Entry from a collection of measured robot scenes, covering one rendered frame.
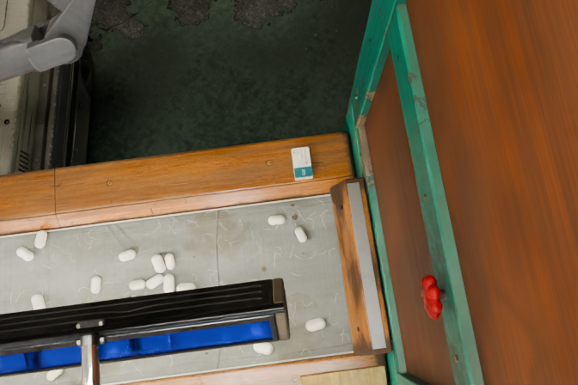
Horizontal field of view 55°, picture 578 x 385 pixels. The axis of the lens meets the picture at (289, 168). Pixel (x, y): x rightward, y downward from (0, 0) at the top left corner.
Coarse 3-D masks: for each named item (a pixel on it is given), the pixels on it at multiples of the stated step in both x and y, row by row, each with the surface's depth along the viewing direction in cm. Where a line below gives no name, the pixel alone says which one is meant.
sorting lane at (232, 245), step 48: (0, 240) 107; (48, 240) 107; (96, 240) 107; (144, 240) 107; (192, 240) 107; (240, 240) 107; (288, 240) 106; (336, 240) 106; (0, 288) 105; (48, 288) 105; (144, 288) 105; (288, 288) 104; (336, 288) 104; (336, 336) 102; (0, 384) 101; (48, 384) 100
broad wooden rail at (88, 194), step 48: (240, 144) 110; (288, 144) 109; (336, 144) 109; (0, 192) 107; (48, 192) 107; (96, 192) 107; (144, 192) 107; (192, 192) 107; (240, 192) 107; (288, 192) 108
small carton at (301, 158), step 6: (294, 150) 106; (300, 150) 106; (306, 150) 106; (294, 156) 106; (300, 156) 106; (306, 156) 106; (294, 162) 106; (300, 162) 106; (306, 162) 106; (294, 168) 105; (300, 168) 105; (306, 168) 105; (294, 174) 105; (300, 174) 105; (306, 174) 105; (312, 174) 105
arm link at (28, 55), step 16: (32, 32) 83; (0, 48) 82; (16, 48) 82; (32, 48) 80; (48, 48) 81; (64, 48) 81; (0, 64) 84; (16, 64) 84; (32, 64) 82; (48, 64) 82; (0, 80) 85
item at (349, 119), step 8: (352, 112) 103; (352, 120) 104; (344, 128) 117; (352, 128) 105; (352, 136) 108; (352, 144) 109; (360, 160) 100; (360, 168) 100; (360, 176) 102; (392, 352) 91; (392, 360) 92; (392, 368) 93; (392, 376) 94; (392, 384) 96
